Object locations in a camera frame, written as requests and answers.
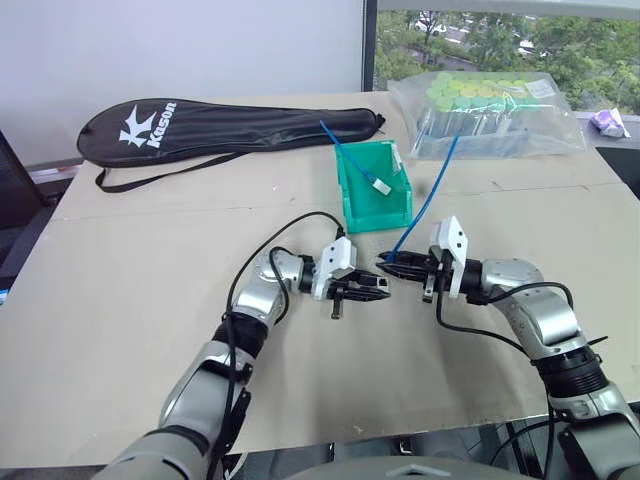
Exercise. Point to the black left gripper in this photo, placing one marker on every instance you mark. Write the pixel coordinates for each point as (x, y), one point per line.
(339, 296)

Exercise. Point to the green plastic bin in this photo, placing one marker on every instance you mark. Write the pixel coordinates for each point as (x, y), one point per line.
(372, 210)

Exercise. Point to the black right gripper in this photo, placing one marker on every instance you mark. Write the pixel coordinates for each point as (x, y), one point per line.
(435, 275)

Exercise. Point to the clear bag of capped tubes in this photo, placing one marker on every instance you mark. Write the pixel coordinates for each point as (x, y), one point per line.
(480, 115)

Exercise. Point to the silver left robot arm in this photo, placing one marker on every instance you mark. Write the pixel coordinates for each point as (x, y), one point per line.
(260, 296)

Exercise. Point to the black Kason racket bag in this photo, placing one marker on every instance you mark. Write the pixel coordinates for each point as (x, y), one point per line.
(215, 127)

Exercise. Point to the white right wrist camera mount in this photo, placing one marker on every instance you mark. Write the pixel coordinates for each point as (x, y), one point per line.
(454, 242)

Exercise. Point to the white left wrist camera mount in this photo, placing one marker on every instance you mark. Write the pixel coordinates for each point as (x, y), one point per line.
(336, 260)

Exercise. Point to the dark window frame post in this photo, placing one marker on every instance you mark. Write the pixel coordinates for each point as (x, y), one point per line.
(369, 45)

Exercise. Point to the purple white tissue packet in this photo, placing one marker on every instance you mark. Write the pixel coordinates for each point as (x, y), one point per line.
(610, 125)

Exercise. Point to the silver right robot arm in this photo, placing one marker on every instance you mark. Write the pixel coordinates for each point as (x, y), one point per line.
(541, 311)

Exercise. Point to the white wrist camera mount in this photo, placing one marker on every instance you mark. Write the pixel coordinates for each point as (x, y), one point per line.
(336, 260)
(454, 242)

